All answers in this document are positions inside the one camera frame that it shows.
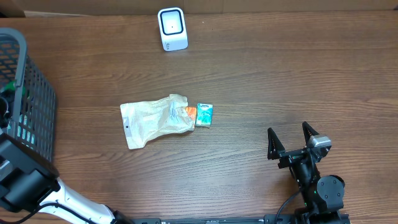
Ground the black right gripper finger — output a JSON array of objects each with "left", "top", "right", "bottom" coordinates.
[
  {"left": 267, "top": 128, "right": 285, "bottom": 160},
  {"left": 302, "top": 121, "right": 319, "bottom": 144}
]

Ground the teal tissue pack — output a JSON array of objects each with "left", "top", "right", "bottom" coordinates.
[{"left": 196, "top": 103, "right": 213, "bottom": 128}]

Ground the orange tissue pack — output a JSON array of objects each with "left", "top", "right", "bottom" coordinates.
[{"left": 185, "top": 106, "right": 197, "bottom": 123}]

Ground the beige plastic pouch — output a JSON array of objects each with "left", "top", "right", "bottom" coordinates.
[{"left": 120, "top": 94, "right": 194, "bottom": 149}]

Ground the green capped bottle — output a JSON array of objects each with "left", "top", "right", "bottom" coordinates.
[{"left": 1, "top": 81, "right": 25, "bottom": 95}]

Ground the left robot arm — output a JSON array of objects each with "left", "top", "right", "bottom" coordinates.
[{"left": 1, "top": 133, "right": 132, "bottom": 223}]

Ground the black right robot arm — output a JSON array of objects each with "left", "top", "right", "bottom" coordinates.
[{"left": 264, "top": 121, "right": 350, "bottom": 223}]

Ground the white barcode scanner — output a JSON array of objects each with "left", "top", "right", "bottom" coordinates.
[{"left": 157, "top": 7, "right": 188, "bottom": 52}]

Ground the grey plastic mesh basket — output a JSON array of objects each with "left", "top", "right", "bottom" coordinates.
[{"left": 1, "top": 27, "right": 57, "bottom": 161}]

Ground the cardboard backdrop panel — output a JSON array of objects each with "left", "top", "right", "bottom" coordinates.
[{"left": 1, "top": 0, "right": 397, "bottom": 17}]

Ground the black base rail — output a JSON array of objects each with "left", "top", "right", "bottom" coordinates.
[{"left": 131, "top": 214, "right": 351, "bottom": 224}]

